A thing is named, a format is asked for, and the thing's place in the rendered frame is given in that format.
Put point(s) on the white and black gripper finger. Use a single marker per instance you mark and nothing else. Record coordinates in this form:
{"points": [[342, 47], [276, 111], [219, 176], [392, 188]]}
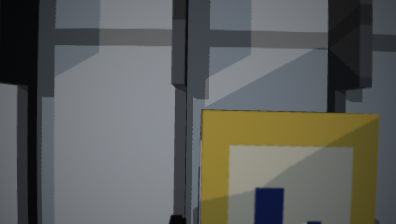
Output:
{"points": [[177, 219]]}

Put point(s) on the yellow butter carton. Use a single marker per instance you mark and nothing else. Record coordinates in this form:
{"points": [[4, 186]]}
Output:
{"points": [[287, 167]]}

